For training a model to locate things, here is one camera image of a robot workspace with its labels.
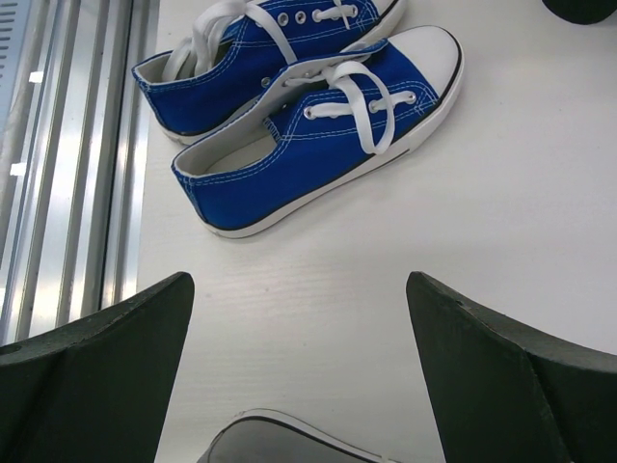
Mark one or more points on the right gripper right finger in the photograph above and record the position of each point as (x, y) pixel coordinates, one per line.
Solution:
(503, 391)

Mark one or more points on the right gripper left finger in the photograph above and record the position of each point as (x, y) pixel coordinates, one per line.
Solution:
(97, 389)

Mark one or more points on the blue canvas sneaker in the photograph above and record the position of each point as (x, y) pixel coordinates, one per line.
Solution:
(312, 132)
(237, 48)

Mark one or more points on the gold loafer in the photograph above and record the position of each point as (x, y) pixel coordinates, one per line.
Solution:
(583, 12)

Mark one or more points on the left grey canvas sneaker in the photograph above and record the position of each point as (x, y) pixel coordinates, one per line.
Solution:
(266, 435)

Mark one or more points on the aluminium rail frame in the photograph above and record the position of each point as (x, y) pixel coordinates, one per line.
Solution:
(74, 140)

